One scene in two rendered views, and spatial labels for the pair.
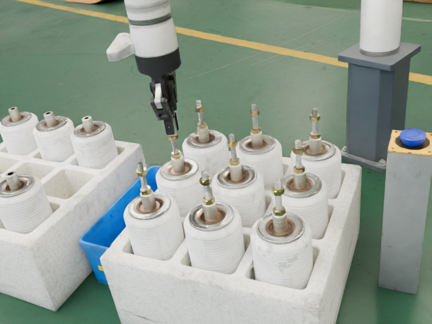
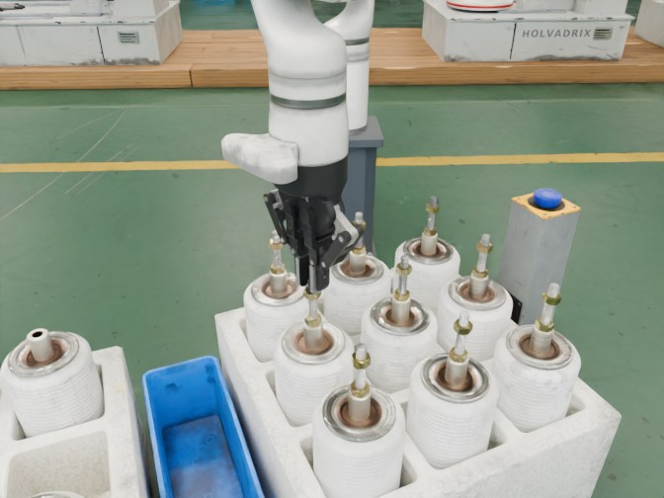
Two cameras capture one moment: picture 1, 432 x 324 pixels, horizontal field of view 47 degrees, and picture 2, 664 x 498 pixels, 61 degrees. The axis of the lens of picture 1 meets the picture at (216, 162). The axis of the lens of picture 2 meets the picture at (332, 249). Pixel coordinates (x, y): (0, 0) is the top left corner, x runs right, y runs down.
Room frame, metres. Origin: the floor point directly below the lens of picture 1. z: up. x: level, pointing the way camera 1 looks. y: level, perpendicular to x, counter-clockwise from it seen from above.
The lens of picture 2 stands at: (0.48, 0.46, 0.70)
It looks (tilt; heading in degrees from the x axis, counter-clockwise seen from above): 32 degrees down; 308
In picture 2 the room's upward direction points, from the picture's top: straight up
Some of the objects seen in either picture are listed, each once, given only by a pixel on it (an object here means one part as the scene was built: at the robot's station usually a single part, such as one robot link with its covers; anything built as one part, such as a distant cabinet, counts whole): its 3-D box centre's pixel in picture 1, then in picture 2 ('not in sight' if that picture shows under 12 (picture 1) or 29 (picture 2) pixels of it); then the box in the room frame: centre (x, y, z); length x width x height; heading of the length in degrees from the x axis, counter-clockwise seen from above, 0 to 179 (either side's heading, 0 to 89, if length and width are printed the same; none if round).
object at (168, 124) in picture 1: (167, 123); (326, 271); (0.79, 0.07, 0.36); 0.03 x 0.01 x 0.05; 172
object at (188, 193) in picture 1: (186, 207); (314, 397); (0.81, 0.07, 0.16); 0.10 x 0.10 x 0.18
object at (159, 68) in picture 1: (161, 71); (309, 188); (0.81, 0.07, 0.45); 0.08 x 0.08 x 0.09
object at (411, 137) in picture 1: (412, 138); (546, 200); (0.69, -0.33, 0.32); 0.04 x 0.04 x 0.02
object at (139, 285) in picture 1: (244, 243); (392, 406); (0.76, -0.03, 0.09); 0.39 x 0.39 x 0.18; 63
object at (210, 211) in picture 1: (210, 209); (456, 369); (0.65, 0.02, 0.26); 0.02 x 0.02 x 0.03
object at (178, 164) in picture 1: (178, 164); (313, 334); (0.81, 0.07, 0.26); 0.02 x 0.02 x 0.03
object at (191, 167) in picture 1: (179, 169); (313, 342); (0.81, 0.07, 0.25); 0.08 x 0.08 x 0.01
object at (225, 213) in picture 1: (211, 216); (455, 377); (0.65, 0.02, 0.25); 0.08 x 0.08 x 0.01
